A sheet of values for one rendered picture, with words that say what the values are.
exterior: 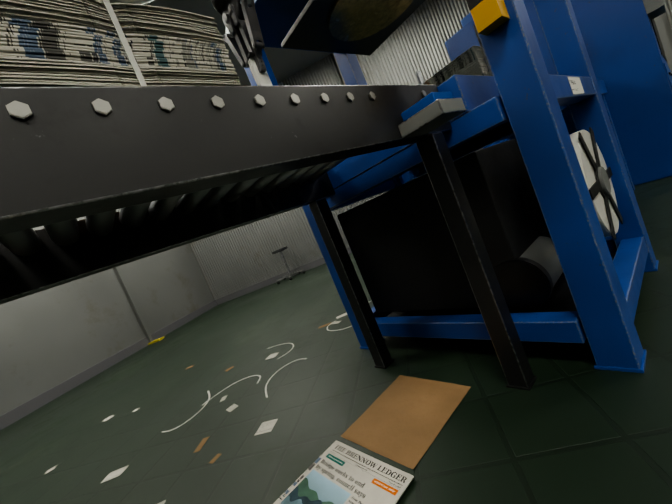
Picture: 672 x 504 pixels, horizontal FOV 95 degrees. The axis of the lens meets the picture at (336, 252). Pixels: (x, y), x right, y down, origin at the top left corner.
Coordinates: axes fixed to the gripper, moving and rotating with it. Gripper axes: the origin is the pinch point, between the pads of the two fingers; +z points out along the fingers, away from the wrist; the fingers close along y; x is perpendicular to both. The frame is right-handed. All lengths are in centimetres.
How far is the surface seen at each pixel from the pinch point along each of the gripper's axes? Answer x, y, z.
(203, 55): -13.3, 3.3, -1.4
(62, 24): -33.0, 4.4, -4.0
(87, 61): -32.1, 4.4, 1.4
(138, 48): -24.1, 3.6, -1.7
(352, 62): 101, -49, -41
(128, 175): -36.3, 17.9, 23.5
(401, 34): 472, -208, -214
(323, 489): -20, -13, 93
